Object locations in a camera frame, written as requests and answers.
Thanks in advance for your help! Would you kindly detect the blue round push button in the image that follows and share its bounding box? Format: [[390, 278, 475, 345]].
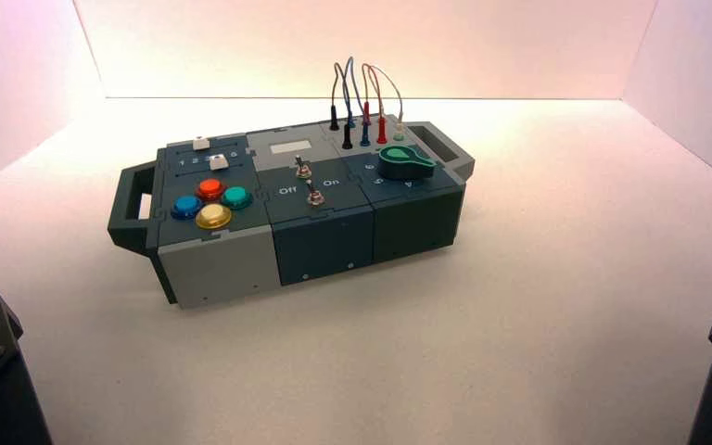
[[170, 195, 205, 221]]

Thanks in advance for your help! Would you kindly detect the white plug jumper wire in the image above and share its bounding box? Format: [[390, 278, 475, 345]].
[[368, 64, 406, 143]]

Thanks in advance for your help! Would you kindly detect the red plug jumper wire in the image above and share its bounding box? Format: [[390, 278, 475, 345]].
[[361, 63, 389, 146]]

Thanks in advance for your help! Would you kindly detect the orange round push button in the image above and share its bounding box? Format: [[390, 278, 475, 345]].
[[196, 178, 228, 201]]

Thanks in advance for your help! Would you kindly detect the yellow round push button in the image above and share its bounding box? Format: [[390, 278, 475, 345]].
[[195, 203, 233, 231]]

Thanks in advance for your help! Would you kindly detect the grey and teal control box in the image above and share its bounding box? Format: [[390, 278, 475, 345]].
[[107, 113, 476, 311]]

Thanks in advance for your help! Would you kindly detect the teal round push button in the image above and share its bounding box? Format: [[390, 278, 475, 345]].
[[221, 185, 254, 210]]

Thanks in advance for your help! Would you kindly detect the green rotary knob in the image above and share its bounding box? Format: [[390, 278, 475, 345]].
[[377, 146, 437, 181]]

